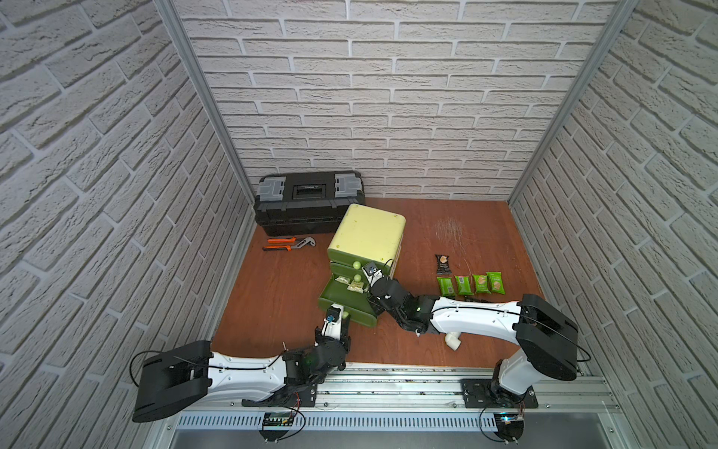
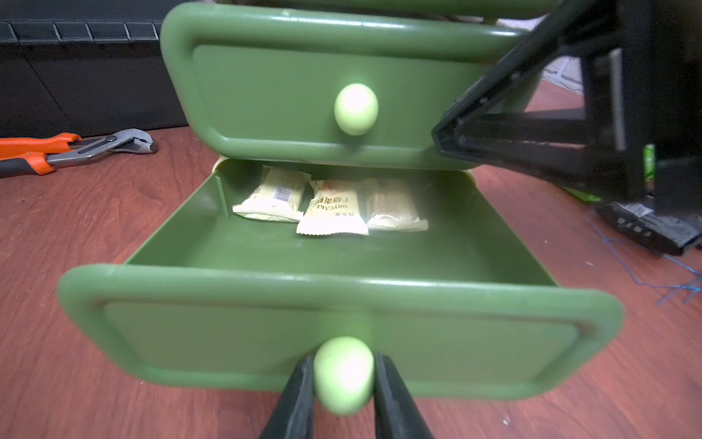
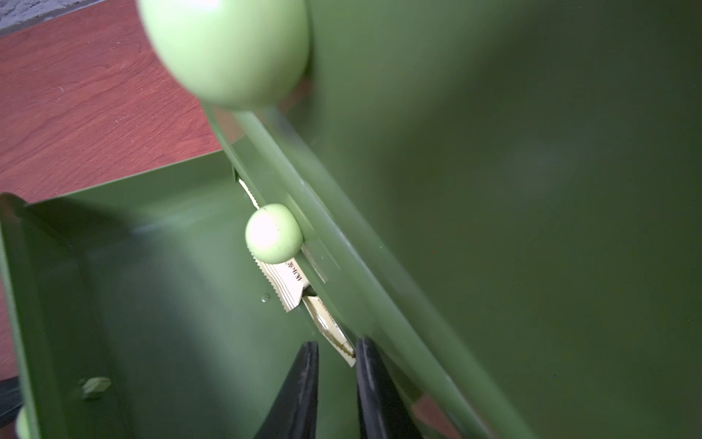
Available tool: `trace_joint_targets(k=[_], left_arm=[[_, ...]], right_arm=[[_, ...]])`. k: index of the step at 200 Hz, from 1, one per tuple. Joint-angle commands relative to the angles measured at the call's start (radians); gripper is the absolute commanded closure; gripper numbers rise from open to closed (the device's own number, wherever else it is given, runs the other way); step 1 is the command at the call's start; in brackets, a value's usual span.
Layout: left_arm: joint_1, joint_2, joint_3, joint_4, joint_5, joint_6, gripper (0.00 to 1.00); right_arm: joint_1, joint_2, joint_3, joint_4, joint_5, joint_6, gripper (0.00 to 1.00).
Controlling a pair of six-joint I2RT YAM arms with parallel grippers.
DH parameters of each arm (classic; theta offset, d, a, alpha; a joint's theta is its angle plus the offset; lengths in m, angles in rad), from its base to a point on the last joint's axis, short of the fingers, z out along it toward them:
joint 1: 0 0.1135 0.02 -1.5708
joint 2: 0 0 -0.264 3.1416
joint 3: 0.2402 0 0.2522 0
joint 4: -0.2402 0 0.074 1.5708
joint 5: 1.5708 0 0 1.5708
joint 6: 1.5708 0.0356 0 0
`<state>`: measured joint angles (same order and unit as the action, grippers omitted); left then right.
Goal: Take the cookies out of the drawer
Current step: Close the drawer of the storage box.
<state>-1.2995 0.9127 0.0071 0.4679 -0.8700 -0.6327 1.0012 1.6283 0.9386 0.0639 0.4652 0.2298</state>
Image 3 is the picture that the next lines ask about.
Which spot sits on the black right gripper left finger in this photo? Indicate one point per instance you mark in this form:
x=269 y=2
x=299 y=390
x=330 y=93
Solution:
x=293 y=414

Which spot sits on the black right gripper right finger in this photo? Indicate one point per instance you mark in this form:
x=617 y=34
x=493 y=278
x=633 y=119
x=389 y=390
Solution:
x=381 y=412

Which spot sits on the green bottom drawer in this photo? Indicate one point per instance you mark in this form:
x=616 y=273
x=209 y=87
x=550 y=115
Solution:
x=138 y=312

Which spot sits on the green drawer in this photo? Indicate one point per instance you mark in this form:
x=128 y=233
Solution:
x=363 y=285
x=138 y=312
x=535 y=166

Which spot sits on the beige cookie packet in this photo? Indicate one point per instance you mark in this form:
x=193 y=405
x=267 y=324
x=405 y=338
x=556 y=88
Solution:
x=274 y=237
x=328 y=327

